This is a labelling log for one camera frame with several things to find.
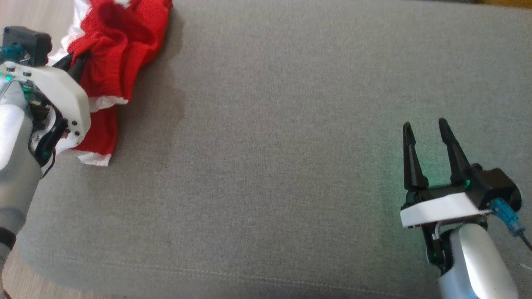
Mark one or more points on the grey sofa seat cushion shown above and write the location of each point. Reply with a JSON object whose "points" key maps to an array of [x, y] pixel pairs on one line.
{"points": [[270, 145]]}

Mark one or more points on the mustard yellow cushion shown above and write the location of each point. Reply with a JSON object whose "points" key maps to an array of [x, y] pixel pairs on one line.
{"points": [[511, 2]]}

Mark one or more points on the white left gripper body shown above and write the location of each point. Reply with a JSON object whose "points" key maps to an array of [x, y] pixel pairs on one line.
{"points": [[62, 95]]}

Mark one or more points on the red shorts white stripe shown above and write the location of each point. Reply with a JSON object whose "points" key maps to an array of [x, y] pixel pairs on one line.
{"points": [[116, 50]]}

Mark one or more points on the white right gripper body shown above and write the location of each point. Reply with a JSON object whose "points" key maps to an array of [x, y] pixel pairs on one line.
{"points": [[440, 207]]}

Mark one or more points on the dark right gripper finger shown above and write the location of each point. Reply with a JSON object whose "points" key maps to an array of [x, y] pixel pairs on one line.
{"points": [[412, 166], [455, 162]]}

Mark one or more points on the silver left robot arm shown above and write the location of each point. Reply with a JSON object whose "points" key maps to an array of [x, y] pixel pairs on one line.
{"points": [[12, 166]]}

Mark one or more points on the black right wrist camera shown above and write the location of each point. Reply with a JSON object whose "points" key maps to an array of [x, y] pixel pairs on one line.
{"points": [[494, 185]]}

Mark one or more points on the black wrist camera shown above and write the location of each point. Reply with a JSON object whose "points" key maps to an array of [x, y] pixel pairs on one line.
{"points": [[494, 185], [37, 43]]}

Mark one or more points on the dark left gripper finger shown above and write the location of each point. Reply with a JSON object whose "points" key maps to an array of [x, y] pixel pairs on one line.
{"points": [[64, 62], [80, 66]]}

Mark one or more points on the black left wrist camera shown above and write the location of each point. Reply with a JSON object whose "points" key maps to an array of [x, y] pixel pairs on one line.
{"points": [[37, 43]]}

